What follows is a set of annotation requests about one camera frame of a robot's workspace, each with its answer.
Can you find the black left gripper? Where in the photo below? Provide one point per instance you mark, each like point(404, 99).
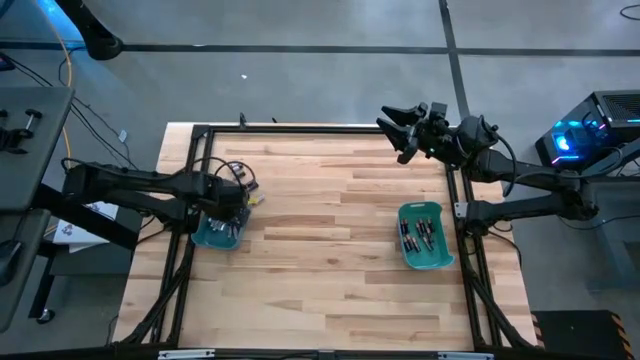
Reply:
point(230, 197)

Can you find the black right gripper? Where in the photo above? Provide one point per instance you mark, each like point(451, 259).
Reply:
point(450, 140)

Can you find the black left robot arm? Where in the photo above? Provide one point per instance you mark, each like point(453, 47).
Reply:
point(140, 187)

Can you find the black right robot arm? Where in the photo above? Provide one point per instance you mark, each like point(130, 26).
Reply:
point(530, 170)

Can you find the teal plastic bin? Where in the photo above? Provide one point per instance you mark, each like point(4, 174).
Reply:
point(425, 259)
point(215, 241)

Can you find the silver corner plate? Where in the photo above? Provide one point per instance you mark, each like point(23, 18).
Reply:
point(460, 209)

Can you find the white floor tag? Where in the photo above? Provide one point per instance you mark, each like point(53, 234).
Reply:
point(122, 135)

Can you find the white paper sheet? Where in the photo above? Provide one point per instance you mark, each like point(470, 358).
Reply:
point(65, 232)

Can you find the black desk support beam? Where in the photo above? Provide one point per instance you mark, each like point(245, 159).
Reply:
point(55, 199)

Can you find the black RGB computer tower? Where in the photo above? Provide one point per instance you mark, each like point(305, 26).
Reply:
point(600, 125)

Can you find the grey desk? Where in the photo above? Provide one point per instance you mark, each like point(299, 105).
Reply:
point(30, 150)
point(20, 280)

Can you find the black curved stand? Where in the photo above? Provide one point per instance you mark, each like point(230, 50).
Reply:
point(95, 35)

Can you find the black caster wheel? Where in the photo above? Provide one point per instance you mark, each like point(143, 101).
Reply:
point(46, 315)

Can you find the black desk clamp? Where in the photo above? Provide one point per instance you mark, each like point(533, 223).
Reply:
point(15, 135)

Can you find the black computer mouse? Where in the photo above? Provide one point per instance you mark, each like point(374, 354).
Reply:
point(7, 260)

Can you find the grey side table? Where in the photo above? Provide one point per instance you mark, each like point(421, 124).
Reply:
point(615, 240)

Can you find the black yellow hazard mat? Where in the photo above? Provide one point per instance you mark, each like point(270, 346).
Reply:
point(580, 335)

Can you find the black frame clamp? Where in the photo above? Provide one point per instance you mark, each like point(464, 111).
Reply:
point(242, 120)

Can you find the black aluminium table frame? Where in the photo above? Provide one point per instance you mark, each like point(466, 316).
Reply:
point(280, 129)

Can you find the silver bracket plate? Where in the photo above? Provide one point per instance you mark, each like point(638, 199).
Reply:
point(185, 354)
point(465, 356)

